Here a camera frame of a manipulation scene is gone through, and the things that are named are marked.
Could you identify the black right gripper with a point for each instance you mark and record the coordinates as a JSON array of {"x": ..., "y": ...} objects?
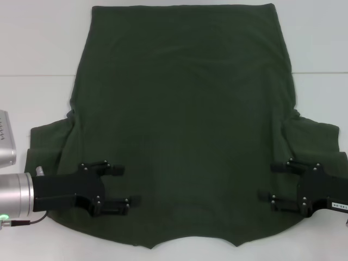
[{"x": 320, "y": 190}]

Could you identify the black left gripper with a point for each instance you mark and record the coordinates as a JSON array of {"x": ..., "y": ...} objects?
[{"x": 68, "y": 187}]

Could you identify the dark green t-shirt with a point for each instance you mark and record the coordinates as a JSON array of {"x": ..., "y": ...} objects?
[{"x": 179, "y": 114}]

